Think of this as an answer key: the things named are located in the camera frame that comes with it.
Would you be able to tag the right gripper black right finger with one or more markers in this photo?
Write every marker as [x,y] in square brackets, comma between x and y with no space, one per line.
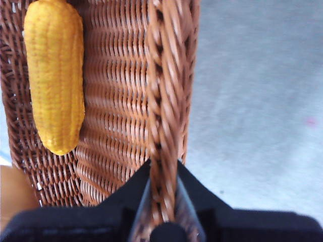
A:
[239,227]

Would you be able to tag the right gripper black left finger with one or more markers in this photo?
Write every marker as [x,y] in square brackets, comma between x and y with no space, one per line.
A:
[88,224]

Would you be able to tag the brown potato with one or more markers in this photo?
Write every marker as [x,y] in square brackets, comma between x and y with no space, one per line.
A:
[12,191]

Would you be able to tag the brown wicker basket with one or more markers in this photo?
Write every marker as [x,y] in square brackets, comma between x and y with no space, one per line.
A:
[113,75]

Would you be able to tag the yellow corn cob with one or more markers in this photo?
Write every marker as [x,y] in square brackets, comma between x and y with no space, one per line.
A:
[54,75]

